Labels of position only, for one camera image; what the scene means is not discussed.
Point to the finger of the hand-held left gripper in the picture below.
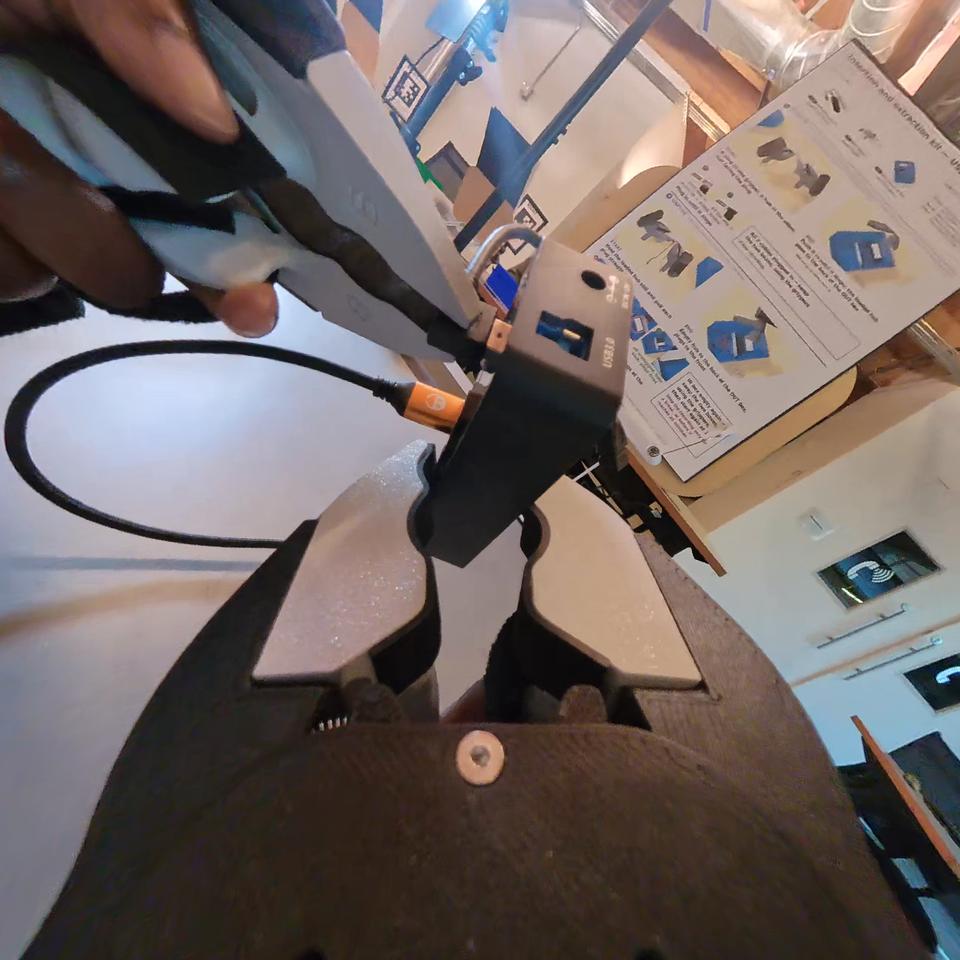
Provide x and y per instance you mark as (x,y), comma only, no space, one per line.
(375,187)
(352,307)

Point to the black vented USB hub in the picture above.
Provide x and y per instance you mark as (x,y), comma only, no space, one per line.
(525,450)

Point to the person's left hand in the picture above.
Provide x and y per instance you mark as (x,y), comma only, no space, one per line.
(150,60)

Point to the silver ventilation duct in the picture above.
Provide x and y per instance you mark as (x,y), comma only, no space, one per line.
(810,30)

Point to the instruction poster board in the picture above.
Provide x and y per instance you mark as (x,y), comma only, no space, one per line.
(787,225)

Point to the blue fob with metal loop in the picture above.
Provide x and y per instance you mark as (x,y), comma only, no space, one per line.
(501,289)

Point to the phone icon door sign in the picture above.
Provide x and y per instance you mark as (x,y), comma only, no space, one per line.
(877,570)
(937,682)

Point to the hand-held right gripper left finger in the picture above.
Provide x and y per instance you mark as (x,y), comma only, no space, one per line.
(352,585)

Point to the small printed marker tag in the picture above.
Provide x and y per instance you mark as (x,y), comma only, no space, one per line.
(532,214)
(405,88)

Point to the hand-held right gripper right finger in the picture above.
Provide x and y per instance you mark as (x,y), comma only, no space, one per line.
(607,600)

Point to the black metal pole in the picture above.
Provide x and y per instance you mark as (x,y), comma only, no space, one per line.
(571,112)

